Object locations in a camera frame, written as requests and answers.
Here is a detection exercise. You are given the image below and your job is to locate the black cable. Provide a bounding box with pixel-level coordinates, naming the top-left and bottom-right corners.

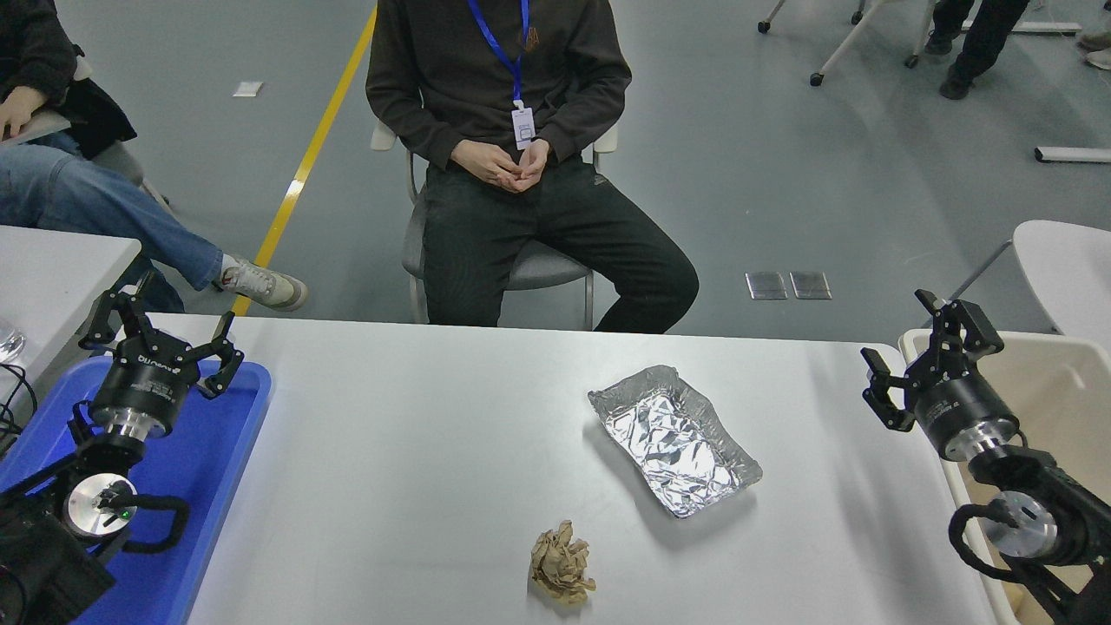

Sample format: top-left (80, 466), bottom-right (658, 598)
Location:
top-left (0, 363), bottom-right (40, 457)

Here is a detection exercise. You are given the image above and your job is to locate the large pale bin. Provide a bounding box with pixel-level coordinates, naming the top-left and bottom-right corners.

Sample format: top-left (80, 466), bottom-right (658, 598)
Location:
top-left (898, 328), bottom-right (1111, 625)

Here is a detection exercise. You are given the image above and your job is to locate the person's hand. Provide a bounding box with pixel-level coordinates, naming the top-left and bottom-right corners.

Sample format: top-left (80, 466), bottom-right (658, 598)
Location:
top-left (0, 87), bottom-right (49, 140)

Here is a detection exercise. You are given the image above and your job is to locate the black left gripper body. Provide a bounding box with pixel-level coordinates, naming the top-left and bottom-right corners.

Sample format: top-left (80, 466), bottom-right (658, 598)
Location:
top-left (90, 339), bottom-right (202, 430)

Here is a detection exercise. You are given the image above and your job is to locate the pale grey flat board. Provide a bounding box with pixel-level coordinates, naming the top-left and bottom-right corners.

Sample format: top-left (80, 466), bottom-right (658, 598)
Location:
top-left (17, 111), bottom-right (72, 144)

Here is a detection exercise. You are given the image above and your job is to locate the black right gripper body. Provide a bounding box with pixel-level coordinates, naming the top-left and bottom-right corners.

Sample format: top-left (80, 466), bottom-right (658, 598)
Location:
top-left (907, 372), bottom-right (1018, 459)

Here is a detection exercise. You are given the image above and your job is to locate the blue lanyard with badge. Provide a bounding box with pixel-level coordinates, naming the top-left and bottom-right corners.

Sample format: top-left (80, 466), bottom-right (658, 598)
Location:
top-left (469, 0), bottom-right (536, 151)

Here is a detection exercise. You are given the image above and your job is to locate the crumpled tan paper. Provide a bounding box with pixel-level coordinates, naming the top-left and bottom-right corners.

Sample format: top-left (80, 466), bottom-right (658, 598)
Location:
top-left (529, 519), bottom-right (598, 606)

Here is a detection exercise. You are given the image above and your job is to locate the white rolling chair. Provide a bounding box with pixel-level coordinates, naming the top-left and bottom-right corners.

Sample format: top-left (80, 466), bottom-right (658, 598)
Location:
top-left (758, 0), bottom-right (938, 88)

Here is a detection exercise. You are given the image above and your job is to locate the grey chair with white back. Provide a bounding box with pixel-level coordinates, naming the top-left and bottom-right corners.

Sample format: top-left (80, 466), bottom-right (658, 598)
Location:
top-left (371, 120), bottom-right (619, 329)

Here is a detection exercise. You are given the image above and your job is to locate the person's right hand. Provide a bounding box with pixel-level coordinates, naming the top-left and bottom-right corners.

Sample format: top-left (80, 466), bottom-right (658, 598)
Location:
top-left (450, 141), bottom-right (522, 192)

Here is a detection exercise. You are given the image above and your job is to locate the person's left hand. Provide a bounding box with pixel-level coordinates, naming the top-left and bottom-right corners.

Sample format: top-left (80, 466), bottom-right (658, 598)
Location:
top-left (510, 139), bottom-right (550, 193)

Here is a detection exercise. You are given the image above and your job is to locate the blue plastic tray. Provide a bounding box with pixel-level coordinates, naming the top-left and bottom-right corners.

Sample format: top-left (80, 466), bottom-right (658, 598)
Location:
top-left (0, 354), bottom-right (273, 625)

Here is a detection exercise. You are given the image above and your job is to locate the silver foil tray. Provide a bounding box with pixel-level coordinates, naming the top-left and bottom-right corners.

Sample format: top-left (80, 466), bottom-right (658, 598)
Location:
top-left (588, 365), bottom-right (765, 520)

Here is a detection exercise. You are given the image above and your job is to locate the white round table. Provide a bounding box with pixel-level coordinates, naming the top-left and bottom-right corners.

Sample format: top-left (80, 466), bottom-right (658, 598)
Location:
top-left (946, 220), bottom-right (1111, 351)

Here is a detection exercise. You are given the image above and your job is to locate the white side table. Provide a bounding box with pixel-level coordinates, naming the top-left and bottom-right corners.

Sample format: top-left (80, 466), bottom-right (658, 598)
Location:
top-left (0, 223), bottom-right (143, 409)

